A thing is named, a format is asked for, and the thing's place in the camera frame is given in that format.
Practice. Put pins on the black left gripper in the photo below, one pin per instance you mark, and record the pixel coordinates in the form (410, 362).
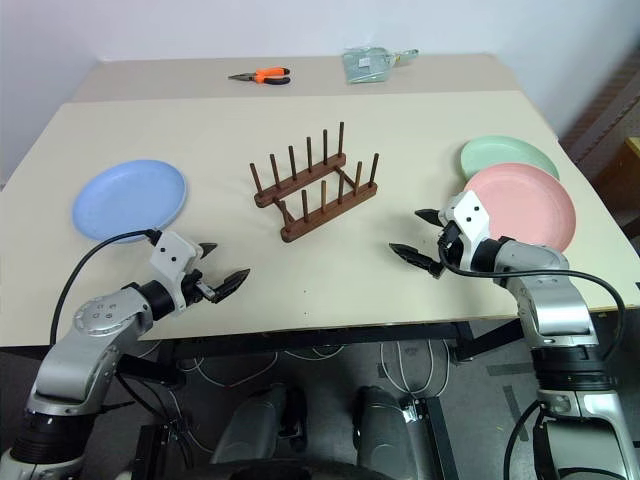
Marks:
(196, 290)

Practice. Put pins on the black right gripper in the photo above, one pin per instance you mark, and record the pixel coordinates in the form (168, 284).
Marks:
(450, 247)

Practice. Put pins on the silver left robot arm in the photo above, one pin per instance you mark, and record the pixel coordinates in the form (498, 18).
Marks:
(75, 360)

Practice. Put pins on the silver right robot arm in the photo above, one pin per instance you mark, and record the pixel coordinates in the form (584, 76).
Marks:
(550, 295)

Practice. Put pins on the wooden dish rack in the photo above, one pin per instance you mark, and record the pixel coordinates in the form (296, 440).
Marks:
(330, 212)

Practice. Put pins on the pink red plate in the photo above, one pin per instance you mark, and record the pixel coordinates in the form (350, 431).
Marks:
(525, 205)

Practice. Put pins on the blue plate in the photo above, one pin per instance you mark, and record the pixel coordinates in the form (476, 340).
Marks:
(130, 200)

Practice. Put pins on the green plate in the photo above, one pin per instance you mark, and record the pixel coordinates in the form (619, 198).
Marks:
(500, 152)

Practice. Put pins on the dark grey rounded shell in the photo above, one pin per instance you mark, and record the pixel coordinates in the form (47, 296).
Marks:
(255, 425)
(382, 425)

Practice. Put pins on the green plastic bag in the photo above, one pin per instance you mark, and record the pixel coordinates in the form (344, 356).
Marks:
(367, 65)

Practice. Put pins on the orange black pliers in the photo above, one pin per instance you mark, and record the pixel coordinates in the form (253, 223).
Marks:
(267, 75)

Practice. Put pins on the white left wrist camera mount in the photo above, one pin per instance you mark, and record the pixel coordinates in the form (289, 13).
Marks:
(172, 250)

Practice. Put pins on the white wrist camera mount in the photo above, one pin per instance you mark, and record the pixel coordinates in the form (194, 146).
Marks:
(470, 212)
(172, 250)

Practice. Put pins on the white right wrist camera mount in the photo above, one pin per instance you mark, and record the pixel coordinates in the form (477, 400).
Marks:
(470, 212)

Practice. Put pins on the black metal table frame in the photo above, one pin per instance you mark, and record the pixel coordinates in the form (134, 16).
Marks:
(300, 345)

